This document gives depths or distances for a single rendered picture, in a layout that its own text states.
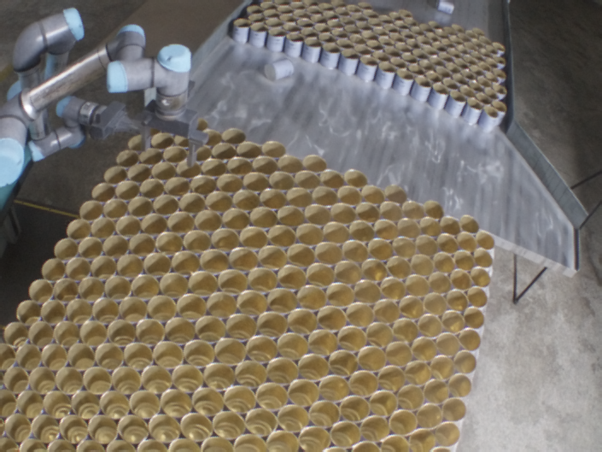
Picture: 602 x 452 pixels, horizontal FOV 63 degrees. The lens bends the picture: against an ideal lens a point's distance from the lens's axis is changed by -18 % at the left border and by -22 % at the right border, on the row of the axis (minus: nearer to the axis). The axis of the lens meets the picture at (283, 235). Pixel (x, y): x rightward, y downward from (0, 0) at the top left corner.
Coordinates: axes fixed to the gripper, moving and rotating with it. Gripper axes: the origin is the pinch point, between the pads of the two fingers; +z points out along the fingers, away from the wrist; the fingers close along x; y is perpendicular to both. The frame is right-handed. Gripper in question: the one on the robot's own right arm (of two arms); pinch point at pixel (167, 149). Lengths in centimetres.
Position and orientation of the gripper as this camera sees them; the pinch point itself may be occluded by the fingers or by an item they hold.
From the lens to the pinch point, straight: 147.2
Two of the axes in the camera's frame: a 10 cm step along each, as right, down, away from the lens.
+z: -1.5, 6.1, 7.8
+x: 9.4, 3.4, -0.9
